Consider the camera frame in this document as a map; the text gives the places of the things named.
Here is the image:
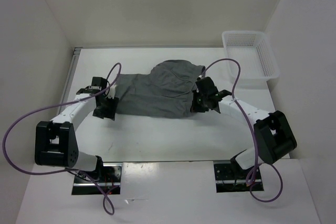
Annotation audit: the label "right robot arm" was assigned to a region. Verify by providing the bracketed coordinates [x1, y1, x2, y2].
[191, 77, 297, 178]

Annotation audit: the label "white plastic basket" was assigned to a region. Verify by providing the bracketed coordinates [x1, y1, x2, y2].
[222, 30, 280, 88]

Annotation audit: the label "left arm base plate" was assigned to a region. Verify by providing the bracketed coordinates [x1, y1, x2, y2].
[69, 163, 122, 196]

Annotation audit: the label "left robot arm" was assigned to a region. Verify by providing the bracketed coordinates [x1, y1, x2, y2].
[35, 77, 119, 182]

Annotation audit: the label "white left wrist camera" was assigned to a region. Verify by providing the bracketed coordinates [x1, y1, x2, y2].
[108, 84, 118, 98]

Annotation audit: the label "grey shorts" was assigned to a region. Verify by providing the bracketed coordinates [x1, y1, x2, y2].
[115, 60, 205, 119]

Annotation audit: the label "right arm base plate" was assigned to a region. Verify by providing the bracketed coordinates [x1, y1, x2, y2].
[213, 161, 251, 193]

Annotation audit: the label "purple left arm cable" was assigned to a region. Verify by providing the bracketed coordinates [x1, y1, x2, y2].
[2, 62, 122, 215]

